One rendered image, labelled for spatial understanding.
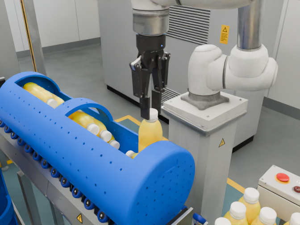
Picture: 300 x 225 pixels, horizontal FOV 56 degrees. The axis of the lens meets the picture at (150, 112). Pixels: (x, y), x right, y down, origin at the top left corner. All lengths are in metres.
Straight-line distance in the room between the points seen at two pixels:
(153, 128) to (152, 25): 0.29
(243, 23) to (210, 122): 0.43
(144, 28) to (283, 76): 3.10
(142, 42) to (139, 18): 0.06
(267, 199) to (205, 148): 0.53
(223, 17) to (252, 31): 1.19
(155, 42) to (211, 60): 0.65
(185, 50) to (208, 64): 1.44
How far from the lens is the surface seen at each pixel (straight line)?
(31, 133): 1.12
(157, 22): 0.69
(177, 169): 0.82
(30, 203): 1.90
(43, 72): 2.08
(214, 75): 1.33
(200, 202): 1.64
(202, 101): 1.39
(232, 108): 1.40
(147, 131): 0.82
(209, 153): 1.44
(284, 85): 3.72
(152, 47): 0.71
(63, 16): 6.18
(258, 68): 1.29
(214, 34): 2.50
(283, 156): 3.07
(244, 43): 1.27
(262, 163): 2.90
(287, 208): 0.95
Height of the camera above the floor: 1.68
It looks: 28 degrees down
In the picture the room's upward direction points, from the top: straight up
